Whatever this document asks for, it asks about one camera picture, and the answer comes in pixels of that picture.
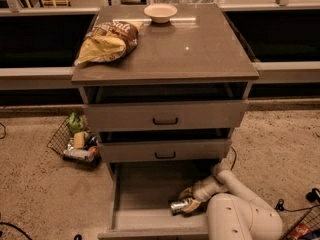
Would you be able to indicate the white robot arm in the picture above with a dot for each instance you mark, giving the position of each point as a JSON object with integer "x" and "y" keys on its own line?
{"x": 234, "y": 211}

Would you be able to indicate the top grey drawer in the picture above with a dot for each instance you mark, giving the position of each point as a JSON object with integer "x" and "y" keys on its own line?
{"x": 165, "y": 107}

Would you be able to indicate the bottom grey drawer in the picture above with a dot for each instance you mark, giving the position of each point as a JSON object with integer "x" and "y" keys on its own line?
{"x": 141, "y": 196}

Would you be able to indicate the brown yellow chips bag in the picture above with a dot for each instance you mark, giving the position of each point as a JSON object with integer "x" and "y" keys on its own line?
{"x": 108, "y": 41}

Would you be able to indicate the silver can in basket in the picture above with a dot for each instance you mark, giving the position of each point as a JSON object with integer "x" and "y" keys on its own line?
{"x": 83, "y": 155}

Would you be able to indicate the black wire basket right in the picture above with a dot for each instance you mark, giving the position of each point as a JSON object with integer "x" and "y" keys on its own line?
{"x": 312, "y": 219}

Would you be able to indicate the black wire basket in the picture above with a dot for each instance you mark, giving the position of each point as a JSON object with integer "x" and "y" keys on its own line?
{"x": 62, "y": 143}
{"x": 312, "y": 219}

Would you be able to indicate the black wire basket left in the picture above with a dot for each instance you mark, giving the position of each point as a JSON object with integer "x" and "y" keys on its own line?
{"x": 62, "y": 143}

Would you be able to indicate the silver redbull can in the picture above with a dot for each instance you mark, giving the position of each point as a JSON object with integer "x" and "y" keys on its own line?
{"x": 179, "y": 206}

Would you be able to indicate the yellow cheese block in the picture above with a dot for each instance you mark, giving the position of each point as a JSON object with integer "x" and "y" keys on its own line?
{"x": 79, "y": 140}

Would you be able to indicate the grey drawer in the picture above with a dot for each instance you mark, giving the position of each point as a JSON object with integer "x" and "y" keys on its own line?
{"x": 164, "y": 145}
{"x": 141, "y": 196}
{"x": 165, "y": 107}

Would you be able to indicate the green leafy bag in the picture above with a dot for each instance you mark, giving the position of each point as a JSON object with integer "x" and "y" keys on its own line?
{"x": 74, "y": 123}

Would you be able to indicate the middle grey drawer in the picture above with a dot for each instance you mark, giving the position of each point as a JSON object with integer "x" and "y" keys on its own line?
{"x": 164, "y": 145}

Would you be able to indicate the white bowl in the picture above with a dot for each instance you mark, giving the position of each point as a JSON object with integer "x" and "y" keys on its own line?
{"x": 160, "y": 13}

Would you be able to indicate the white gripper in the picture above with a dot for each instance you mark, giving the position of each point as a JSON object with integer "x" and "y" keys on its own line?
{"x": 201, "y": 193}

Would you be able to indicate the grey drawer cabinet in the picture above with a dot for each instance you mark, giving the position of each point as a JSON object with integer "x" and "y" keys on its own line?
{"x": 197, "y": 46}

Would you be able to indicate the red snack package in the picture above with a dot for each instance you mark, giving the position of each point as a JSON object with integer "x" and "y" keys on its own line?
{"x": 300, "y": 230}

